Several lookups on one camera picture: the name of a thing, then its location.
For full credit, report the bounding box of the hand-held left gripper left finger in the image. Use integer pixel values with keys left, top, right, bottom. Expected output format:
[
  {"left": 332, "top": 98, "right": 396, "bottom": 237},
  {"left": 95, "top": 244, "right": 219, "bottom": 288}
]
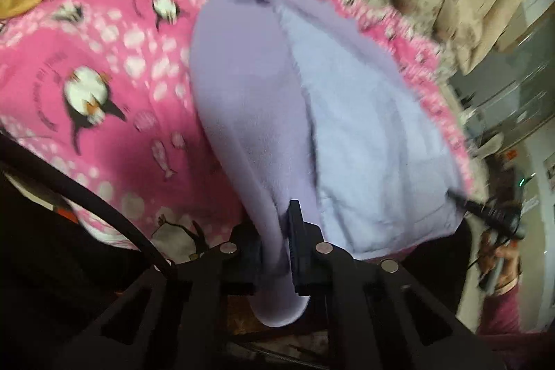
[{"left": 61, "top": 223, "right": 262, "bottom": 370}]

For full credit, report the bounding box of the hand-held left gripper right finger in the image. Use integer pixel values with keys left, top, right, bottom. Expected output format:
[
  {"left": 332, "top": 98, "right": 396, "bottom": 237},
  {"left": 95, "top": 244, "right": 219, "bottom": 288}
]
[{"left": 284, "top": 199, "right": 506, "bottom": 370}]

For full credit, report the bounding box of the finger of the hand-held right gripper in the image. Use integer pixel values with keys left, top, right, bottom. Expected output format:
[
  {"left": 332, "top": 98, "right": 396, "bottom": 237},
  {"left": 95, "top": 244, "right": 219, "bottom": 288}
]
[{"left": 448, "top": 188, "right": 521, "bottom": 241}]

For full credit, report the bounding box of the lavender fleece garment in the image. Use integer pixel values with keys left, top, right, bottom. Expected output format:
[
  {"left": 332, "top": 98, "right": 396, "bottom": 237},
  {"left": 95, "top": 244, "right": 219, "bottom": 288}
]
[{"left": 189, "top": 0, "right": 471, "bottom": 329}]

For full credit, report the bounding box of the person's right forearm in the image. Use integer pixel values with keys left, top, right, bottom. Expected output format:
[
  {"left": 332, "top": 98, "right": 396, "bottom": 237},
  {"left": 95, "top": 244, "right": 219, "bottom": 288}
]
[{"left": 476, "top": 281, "right": 555, "bottom": 350}]

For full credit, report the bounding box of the person's right hand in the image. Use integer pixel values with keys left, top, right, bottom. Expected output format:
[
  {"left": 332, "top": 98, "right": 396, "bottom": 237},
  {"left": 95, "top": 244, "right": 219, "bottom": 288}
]
[{"left": 478, "top": 231, "right": 522, "bottom": 293}]

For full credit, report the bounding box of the glass door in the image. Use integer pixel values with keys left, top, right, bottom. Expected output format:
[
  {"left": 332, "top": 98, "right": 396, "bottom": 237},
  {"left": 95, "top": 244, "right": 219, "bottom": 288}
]
[{"left": 449, "top": 0, "right": 555, "bottom": 180}]

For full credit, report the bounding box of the pink penguin printed blanket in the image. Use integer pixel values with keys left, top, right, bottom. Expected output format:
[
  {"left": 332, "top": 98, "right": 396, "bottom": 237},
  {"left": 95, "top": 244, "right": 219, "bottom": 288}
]
[{"left": 0, "top": 0, "right": 475, "bottom": 251}]

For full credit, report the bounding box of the black cable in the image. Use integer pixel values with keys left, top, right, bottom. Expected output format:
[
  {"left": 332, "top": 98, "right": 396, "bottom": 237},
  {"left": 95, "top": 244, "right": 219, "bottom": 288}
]
[{"left": 0, "top": 135, "right": 178, "bottom": 281}]

